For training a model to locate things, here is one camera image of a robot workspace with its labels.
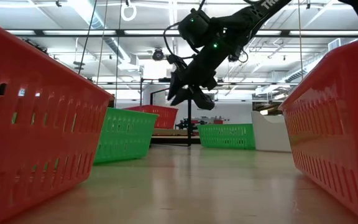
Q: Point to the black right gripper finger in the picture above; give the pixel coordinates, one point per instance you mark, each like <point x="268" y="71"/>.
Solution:
<point x="185" y="96"/>
<point x="175" y="85"/>

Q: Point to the green slotted plastic basket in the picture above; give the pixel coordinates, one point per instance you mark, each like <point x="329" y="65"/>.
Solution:
<point x="225" y="135"/>
<point x="126" y="133"/>

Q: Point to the white plastic basket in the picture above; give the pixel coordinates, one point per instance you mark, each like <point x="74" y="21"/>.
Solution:
<point x="270" y="133"/>

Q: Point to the red slotted plastic basket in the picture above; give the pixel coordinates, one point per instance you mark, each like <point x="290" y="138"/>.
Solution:
<point x="163" y="116"/>
<point x="337" y="124"/>
<point x="42" y="140"/>

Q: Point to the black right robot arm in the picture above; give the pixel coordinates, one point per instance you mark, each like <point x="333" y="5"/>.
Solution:
<point x="253" y="15"/>

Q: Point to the distant cluttered workbench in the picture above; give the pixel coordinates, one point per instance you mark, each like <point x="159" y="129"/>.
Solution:
<point x="210" y="120"/>

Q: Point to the black round ceiling fixture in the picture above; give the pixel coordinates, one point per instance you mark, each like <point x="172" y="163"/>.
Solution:
<point x="158" y="55"/>

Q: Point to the black overhead rig beam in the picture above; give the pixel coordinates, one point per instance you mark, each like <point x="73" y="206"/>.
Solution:
<point x="120" y="32"/>

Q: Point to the black background machinery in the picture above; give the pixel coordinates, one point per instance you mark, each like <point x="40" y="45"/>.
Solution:
<point x="33" y="43"/>

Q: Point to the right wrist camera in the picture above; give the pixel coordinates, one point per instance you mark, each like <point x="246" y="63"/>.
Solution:
<point x="175" y="62"/>

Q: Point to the black overhead camera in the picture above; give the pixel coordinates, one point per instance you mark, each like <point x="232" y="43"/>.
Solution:
<point x="233" y="58"/>

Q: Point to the black frame wooden shelf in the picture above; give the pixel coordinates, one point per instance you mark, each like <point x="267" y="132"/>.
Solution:
<point x="189" y="130"/>

